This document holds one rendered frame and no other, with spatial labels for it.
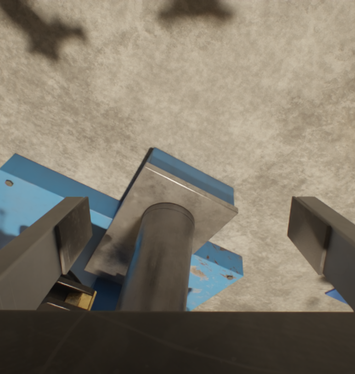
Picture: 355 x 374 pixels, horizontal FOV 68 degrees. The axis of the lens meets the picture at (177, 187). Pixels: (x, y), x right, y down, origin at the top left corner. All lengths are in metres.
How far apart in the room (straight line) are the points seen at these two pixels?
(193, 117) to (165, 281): 0.56
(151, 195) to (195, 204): 0.17
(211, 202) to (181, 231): 0.16
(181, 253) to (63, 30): 0.80
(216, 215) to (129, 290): 0.44
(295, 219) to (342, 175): 1.05
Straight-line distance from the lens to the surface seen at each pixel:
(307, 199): 0.17
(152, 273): 0.85
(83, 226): 0.16
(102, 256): 1.44
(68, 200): 0.16
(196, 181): 1.04
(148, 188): 1.00
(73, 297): 1.09
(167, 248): 0.90
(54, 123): 1.17
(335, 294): 1.92
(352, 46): 0.97
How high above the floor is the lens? 0.88
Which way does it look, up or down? 48 degrees down
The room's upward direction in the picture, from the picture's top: 169 degrees counter-clockwise
